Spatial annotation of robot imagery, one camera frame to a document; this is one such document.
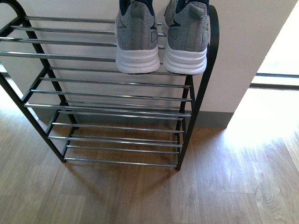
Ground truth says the black metal shoe rack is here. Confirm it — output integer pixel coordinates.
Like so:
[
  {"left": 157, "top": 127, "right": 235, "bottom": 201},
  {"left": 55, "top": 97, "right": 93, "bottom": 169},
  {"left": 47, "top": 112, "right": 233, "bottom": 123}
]
[{"left": 0, "top": 0, "right": 220, "bottom": 169}]

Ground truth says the grey knit sneaker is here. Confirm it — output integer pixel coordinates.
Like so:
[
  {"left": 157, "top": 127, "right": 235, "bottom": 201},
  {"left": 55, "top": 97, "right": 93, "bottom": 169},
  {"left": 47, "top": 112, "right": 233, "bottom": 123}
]
[
  {"left": 162, "top": 0, "right": 209, "bottom": 75},
  {"left": 114, "top": 0, "right": 160, "bottom": 74}
]

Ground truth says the dark window frame right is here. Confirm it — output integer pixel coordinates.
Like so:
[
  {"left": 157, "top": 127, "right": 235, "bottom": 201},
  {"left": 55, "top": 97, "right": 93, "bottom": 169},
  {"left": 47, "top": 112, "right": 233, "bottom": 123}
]
[{"left": 250, "top": 73, "right": 299, "bottom": 90}]

